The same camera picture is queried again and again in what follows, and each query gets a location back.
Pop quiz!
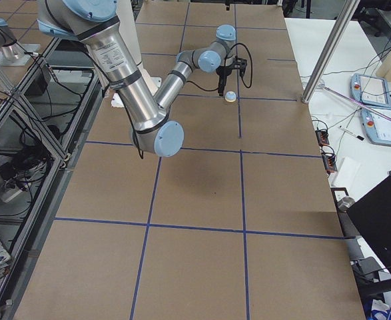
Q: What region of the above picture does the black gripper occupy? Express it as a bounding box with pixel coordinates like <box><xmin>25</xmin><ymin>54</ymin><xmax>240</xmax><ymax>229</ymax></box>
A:
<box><xmin>216</xmin><ymin>57</ymin><xmax>247</xmax><ymax>97</ymax></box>

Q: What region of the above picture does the white yellow call bell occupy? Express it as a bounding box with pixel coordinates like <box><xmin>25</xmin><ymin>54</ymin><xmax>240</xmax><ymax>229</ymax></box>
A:
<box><xmin>224</xmin><ymin>91</ymin><xmax>237</xmax><ymax>103</ymax></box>

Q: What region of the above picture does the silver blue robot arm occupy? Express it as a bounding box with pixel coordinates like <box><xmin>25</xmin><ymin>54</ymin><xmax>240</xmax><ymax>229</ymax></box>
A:
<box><xmin>37</xmin><ymin>1</ymin><xmax>236</xmax><ymax>157</ymax></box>

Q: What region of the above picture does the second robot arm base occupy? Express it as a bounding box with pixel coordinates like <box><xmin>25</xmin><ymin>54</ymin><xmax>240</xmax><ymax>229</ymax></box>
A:
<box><xmin>0</xmin><ymin>18</ymin><xmax>29</xmax><ymax>67</ymax></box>

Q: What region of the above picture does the crossing blue tape strip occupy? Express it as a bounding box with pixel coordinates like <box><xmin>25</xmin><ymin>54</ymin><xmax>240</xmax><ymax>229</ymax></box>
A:
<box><xmin>85</xmin><ymin>140</ymin><xmax>321</xmax><ymax>159</ymax></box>

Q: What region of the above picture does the thin metal rod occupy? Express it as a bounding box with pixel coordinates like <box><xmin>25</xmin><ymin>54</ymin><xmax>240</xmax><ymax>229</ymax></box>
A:
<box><xmin>322</xmin><ymin>86</ymin><xmax>391</xmax><ymax>122</ymax></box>

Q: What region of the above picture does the long blue tape strip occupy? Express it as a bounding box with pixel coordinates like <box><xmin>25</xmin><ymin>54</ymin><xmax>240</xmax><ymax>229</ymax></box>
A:
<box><xmin>232</xmin><ymin>4</ymin><xmax>251</xmax><ymax>320</ymax></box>

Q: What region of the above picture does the orange black connector box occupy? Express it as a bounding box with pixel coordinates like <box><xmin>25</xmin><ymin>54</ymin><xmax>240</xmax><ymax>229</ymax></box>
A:
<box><xmin>315</xmin><ymin>129</ymin><xmax>330</xmax><ymax>147</ymax></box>

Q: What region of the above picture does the black marker pen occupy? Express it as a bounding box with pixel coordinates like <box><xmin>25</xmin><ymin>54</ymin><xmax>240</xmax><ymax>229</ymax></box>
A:
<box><xmin>339</xmin><ymin>126</ymin><xmax>365</xmax><ymax>141</ymax></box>

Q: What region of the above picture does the upper teach pendant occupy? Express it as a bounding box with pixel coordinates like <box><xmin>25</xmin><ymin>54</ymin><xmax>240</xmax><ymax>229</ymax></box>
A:
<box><xmin>350</xmin><ymin>73</ymin><xmax>391</xmax><ymax>108</ymax></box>

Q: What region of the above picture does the teach pendant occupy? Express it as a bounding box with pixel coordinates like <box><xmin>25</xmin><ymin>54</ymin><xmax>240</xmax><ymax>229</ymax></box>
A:
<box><xmin>350</xmin><ymin>73</ymin><xmax>391</xmax><ymax>108</ymax></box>
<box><xmin>360</xmin><ymin>109</ymin><xmax>391</xmax><ymax>147</ymax></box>

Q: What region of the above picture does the brown paper table cover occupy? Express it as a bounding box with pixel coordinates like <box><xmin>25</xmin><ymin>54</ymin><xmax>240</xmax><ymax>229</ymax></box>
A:
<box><xmin>15</xmin><ymin>1</ymin><xmax>364</xmax><ymax>319</ymax></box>

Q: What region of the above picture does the white paper sheet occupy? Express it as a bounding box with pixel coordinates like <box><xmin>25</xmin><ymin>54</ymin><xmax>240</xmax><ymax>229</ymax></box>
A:
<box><xmin>330</xmin><ymin>157</ymin><xmax>361</xmax><ymax>189</ymax></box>

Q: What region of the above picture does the lower teach pendant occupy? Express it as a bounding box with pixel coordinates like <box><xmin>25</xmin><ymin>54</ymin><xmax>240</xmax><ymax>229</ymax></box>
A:
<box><xmin>360</xmin><ymin>109</ymin><xmax>391</xmax><ymax>147</ymax></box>

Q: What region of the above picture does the black monitor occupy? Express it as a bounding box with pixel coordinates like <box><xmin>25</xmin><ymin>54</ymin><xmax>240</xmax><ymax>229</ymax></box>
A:
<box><xmin>347</xmin><ymin>171</ymin><xmax>391</xmax><ymax>272</ymax></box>

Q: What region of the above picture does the white power strip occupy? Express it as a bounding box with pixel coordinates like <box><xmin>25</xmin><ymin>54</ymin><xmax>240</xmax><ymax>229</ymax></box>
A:
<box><xmin>0</xmin><ymin>187</ymin><xmax>24</xmax><ymax>203</ymax></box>

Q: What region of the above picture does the aluminium profile post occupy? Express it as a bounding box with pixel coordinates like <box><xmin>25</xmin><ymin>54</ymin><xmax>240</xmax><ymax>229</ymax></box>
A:
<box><xmin>301</xmin><ymin>0</ymin><xmax>360</xmax><ymax>103</ymax></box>

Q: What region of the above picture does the aluminium table frame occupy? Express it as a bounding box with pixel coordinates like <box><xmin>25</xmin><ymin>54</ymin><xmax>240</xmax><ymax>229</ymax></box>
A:
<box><xmin>0</xmin><ymin>39</ymin><xmax>101</xmax><ymax>319</ymax></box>

